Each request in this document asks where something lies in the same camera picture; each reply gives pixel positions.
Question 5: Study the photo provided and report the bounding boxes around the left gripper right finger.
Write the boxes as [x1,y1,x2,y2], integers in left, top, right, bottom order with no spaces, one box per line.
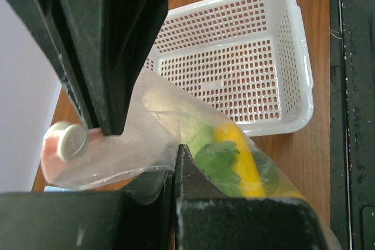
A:
[175,145,329,249]

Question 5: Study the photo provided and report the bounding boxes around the green fake lettuce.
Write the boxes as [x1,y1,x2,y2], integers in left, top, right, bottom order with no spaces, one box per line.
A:
[180,115,282,198]

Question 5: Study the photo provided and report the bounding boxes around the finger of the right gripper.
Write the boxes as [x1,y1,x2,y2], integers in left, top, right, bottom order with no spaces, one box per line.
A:
[7,0,99,129]
[59,0,168,136]

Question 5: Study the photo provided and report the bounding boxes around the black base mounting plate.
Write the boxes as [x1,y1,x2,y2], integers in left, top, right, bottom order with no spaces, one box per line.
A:
[330,0,374,249]

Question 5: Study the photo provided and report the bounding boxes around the clear zip top bag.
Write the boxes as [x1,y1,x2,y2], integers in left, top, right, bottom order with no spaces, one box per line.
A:
[40,70,340,249]

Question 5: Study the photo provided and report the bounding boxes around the blue tiled placemat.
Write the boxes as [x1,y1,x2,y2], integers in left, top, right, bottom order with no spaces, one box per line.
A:
[44,186,62,192]

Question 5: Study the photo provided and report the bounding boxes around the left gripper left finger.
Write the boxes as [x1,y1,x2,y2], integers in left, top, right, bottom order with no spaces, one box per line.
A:
[1,170,175,249]

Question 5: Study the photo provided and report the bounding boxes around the white perforated plastic basket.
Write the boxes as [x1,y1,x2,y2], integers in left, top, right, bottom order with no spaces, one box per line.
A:
[144,0,314,136]

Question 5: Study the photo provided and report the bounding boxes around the yellow fake banana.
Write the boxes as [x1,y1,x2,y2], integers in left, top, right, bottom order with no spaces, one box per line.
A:
[214,122,305,199]

